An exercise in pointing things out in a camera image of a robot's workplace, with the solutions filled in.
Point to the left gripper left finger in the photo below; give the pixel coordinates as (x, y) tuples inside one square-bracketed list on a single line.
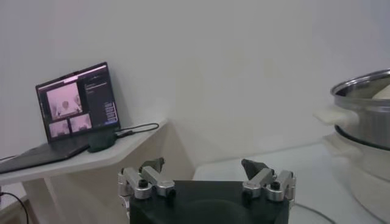
[(157, 179)]

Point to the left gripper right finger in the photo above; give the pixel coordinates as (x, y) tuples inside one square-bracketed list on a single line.
[(259, 179)]

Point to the white steamed baozi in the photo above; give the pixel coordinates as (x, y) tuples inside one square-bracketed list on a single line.
[(382, 93)]

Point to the stainless steel steamer basket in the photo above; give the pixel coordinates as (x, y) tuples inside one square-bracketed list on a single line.
[(365, 124)]

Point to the white side table with mouse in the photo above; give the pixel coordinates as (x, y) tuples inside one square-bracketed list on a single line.
[(137, 146)]

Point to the black computer mouse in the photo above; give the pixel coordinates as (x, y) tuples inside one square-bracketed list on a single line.
[(102, 140)]

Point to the cream electric cooker pot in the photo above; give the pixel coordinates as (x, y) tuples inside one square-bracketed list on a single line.
[(365, 182)]

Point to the black laptop with dark screen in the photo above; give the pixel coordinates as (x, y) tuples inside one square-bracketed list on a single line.
[(79, 100)]

